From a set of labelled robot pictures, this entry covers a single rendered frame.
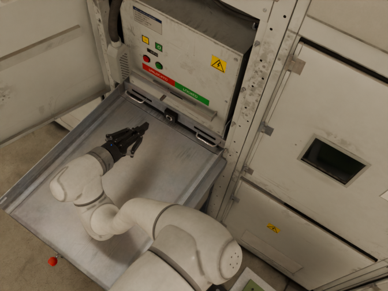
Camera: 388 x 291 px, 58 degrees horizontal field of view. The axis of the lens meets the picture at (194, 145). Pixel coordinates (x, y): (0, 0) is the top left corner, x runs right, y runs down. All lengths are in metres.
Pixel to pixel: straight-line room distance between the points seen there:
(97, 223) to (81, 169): 0.17
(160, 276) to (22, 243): 1.81
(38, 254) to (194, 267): 1.76
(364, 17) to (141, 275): 0.65
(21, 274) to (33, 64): 1.31
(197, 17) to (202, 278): 0.83
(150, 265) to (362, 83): 0.62
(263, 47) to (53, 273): 1.77
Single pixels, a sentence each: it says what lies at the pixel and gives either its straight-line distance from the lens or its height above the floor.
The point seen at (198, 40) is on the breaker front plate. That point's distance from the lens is 1.18.
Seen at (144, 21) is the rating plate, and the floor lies 1.32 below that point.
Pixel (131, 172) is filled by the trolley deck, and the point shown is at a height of 0.85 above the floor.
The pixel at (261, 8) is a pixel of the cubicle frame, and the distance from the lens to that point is 0.93.
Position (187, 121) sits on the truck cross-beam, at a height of 0.90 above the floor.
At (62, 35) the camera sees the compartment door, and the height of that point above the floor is 1.24.
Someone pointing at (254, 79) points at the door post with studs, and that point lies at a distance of 1.08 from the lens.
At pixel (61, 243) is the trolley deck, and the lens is 1.41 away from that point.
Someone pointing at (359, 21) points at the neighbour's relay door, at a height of 1.69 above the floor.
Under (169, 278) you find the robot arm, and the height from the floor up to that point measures 1.53.
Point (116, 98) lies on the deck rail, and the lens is 1.67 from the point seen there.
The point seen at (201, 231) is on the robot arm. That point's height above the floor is 1.53.
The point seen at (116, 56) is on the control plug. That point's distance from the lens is 1.35.
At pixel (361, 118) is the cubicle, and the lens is 0.99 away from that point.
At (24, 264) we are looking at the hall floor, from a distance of 2.35.
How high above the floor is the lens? 2.16
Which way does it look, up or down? 59 degrees down
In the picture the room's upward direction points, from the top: 8 degrees clockwise
